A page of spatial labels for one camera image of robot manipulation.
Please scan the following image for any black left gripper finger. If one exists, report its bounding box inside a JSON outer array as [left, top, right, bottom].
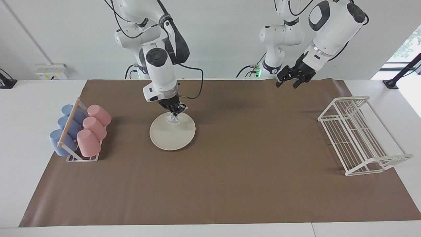
[[292, 74, 312, 89], [275, 65, 292, 88]]

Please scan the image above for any cream round plate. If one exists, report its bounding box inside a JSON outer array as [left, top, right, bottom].
[[150, 112, 196, 151]]

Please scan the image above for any pink plastic cup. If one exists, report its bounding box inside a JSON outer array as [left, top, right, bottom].
[[87, 104, 112, 127], [77, 129, 102, 157], [83, 117, 108, 141]]

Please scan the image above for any brown table mat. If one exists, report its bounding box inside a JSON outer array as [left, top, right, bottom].
[[19, 79, 421, 227]]

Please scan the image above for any black angled stand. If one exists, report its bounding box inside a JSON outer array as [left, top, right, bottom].
[[383, 53, 421, 89]]

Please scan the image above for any cup rack with wooden rod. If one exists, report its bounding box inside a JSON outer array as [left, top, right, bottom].
[[57, 97, 107, 162]]

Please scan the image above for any blue plastic cup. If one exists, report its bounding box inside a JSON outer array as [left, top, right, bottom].
[[49, 129, 78, 157], [61, 104, 87, 125], [57, 116, 83, 140]]

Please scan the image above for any bright window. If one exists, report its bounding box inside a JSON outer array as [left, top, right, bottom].
[[387, 26, 421, 63]]

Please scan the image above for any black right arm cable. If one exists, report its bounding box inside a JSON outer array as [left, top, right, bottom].
[[105, 0, 204, 100]]

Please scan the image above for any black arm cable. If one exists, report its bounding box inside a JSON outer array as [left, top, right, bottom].
[[105, 0, 204, 100], [287, 0, 317, 17]]

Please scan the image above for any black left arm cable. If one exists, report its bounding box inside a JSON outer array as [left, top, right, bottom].
[[287, 0, 317, 17]]

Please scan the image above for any white wire dish rack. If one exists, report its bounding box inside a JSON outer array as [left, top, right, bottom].
[[317, 96, 414, 176]]

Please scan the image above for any white wall outlet box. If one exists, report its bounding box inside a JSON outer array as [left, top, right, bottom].
[[36, 64, 70, 80]]

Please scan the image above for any black table clamp mount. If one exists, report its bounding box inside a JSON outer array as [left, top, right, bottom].
[[0, 68, 17, 89]]

